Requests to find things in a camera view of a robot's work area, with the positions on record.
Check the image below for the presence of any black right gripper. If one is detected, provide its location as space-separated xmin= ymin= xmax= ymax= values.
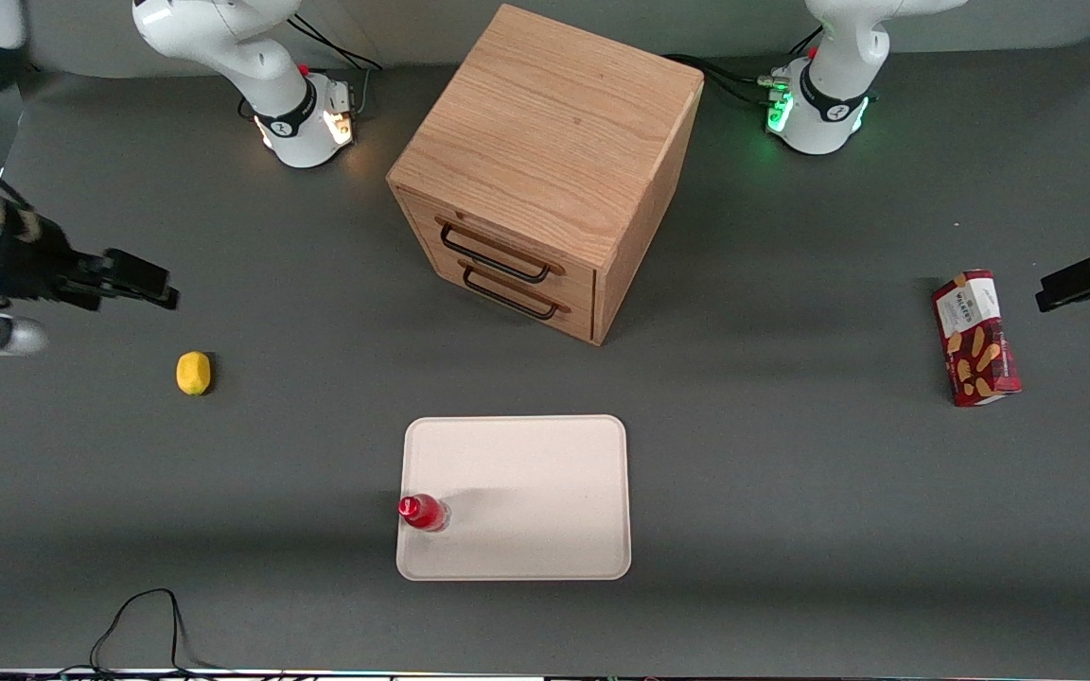
xmin=0 ymin=217 xmax=180 ymax=312

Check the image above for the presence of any red coke bottle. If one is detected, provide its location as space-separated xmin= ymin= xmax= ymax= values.
xmin=397 ymin=493 xmax=452 ymax=534

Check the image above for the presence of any cream plastic tray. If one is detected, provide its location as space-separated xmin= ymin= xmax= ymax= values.
xmin=396 ymin=414 xmax=633 ymax=582

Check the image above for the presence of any yellow lemon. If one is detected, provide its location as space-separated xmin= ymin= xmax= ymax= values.
xmin=175 ymin=351 xmax=214 ymax=397

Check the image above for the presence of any red shortbread cookie box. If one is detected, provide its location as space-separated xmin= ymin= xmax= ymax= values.
xmin=931 ymin=269 xmax=1024 ymax=409

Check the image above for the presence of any wooden two-drawer cabinet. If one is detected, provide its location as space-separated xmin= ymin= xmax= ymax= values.
xmin=386 ymin=3 xmax=705 ymax=347

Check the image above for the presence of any black right base cable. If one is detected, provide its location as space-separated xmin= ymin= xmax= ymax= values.
xmin=285 ymin=13 xmax=383 ymax=73

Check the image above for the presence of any black base cable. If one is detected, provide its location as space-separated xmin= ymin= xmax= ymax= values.
xmin=663 ymin=52 xmax=792 ymax=108
xmin=285 ymin=13 xmax=383 ymax=73

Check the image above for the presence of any thin black table cable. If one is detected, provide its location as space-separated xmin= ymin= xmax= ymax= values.
xmin=58 ymin=587 xmax=224 ymax=678

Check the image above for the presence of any black metal drawer handle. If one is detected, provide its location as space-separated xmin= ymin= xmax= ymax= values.
xmin=459 ymin=265 xmax=561 ymax=322
xmin=435 ymin=218 xmax=556 ymax=286

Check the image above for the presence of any black left base cable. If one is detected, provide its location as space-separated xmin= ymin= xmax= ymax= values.
xmin=663 ymin=52 xmax=792 ymax=108

